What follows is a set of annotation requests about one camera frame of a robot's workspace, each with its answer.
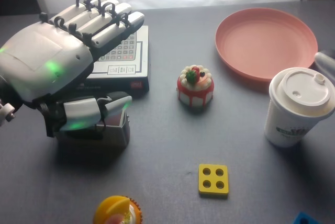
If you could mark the white lidded coffee cup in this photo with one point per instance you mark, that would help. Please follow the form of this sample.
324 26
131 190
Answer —
285 122

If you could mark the blue block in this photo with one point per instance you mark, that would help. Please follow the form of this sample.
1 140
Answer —
306 220

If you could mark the black calculator box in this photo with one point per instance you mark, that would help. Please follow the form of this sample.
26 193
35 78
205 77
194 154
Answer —
136 59

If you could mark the grey table cloth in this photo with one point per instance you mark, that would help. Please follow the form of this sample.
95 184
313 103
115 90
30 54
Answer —
157 143

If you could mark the yellow four-hole block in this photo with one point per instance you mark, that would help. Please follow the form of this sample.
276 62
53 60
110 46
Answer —
213 180

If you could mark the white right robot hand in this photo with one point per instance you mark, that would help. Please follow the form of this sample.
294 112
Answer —
324 60

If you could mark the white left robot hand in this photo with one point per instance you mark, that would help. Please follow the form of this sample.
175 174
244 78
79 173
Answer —
39 51

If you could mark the pink round plate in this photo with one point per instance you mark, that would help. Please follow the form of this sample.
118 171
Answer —
261 43

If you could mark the orange toy cupcake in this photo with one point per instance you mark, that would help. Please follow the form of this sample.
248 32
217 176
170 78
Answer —
112 208

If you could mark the toy strawberry cake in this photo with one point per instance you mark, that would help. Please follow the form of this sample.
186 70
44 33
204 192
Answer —
195 90

